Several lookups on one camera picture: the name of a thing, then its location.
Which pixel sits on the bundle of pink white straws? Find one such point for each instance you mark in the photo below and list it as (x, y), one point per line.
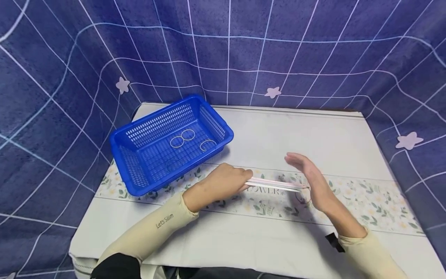
(275, 183)

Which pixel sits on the black wrist band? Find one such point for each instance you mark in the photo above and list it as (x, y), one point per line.
(334, 242)

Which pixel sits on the person's left hand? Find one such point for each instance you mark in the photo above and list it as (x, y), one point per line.
(216, 184)

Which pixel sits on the person's left forearm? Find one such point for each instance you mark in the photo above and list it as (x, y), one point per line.
(153, 228)

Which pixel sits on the person's right forearm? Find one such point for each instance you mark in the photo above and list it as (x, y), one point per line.
(362, 248)

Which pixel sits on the person's left fingers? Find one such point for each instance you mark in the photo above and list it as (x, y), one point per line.
(240, 176)

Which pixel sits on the blue plastic basket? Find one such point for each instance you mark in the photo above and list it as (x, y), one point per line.
(139, 131)

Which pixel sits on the person's right fingers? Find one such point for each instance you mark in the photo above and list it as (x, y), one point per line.
(299, 161)

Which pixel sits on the clear rubber band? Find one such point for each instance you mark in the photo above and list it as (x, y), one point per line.
(200, 145)
(170, 142)
(182, 135)
(166, 166)

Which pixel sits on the person's body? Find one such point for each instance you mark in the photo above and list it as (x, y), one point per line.
(118, 269)

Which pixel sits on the person's right hand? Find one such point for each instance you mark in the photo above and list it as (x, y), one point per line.
(315, 186)

